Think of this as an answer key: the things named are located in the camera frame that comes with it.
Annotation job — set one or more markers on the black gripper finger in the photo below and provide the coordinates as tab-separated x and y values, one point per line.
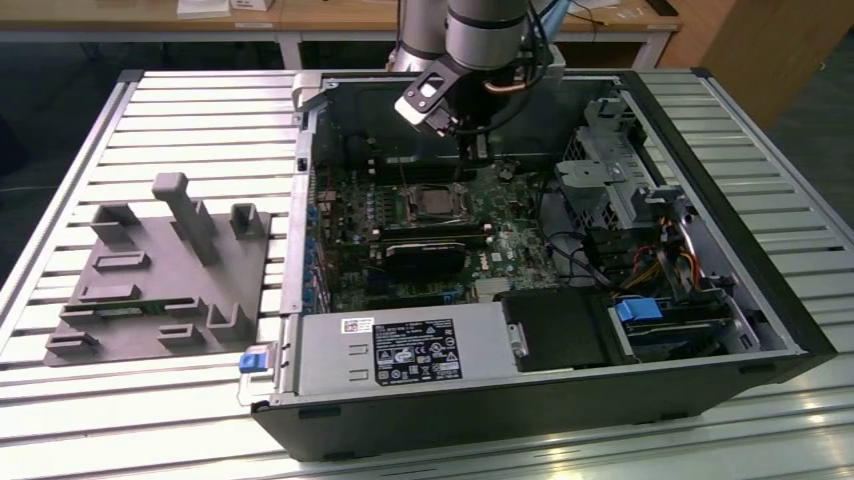
463	155

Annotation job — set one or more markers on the black RAM slot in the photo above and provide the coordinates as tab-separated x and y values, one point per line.
427	167

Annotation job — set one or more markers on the CPU socket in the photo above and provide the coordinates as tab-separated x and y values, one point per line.
408	212

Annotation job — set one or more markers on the green motherboard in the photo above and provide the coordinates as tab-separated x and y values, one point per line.
514	250

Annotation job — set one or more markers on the metal drive cage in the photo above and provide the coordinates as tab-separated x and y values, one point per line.
600	185

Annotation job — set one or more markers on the black graphics card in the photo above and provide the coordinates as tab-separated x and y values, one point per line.
427	260

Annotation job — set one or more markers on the small silver heatsink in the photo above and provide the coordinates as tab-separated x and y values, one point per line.
490	290

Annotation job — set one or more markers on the black plastic shroud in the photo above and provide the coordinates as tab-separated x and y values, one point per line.
560	330

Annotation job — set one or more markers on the blue disk carrier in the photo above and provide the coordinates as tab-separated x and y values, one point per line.
636	311

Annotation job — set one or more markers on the wooden cabinet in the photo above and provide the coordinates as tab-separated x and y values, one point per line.
767	50

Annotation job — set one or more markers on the silver power supply unit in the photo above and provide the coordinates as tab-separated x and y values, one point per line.
334	360

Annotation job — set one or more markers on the white box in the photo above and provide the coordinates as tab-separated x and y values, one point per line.
200	7

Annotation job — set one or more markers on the blue case latch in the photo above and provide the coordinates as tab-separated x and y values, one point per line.
252	361

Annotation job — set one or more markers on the grey parts rack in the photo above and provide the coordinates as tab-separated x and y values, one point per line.
167	300

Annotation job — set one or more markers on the black open PC case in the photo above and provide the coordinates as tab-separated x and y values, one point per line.
467	425

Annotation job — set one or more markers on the wooden desk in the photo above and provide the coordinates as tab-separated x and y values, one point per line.
133	22

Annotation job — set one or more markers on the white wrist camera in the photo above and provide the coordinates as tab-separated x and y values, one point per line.
423	92

